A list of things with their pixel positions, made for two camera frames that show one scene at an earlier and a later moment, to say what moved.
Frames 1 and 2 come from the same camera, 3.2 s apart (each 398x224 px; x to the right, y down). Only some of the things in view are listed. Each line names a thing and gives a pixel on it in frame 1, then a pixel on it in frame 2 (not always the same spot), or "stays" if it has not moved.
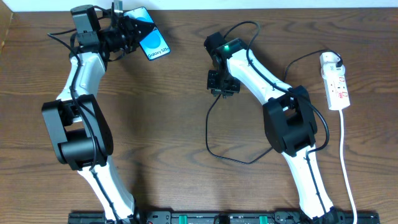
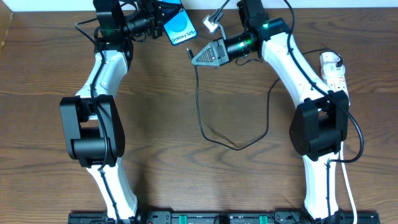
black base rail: (225, 218) stays
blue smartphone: (153, 46) to (181, 28)
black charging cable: (271, 149) to (265, 124)
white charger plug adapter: (328, 61) stays
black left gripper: (130, 32) to (158, 23)
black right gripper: (222, 84) to (219, 53)
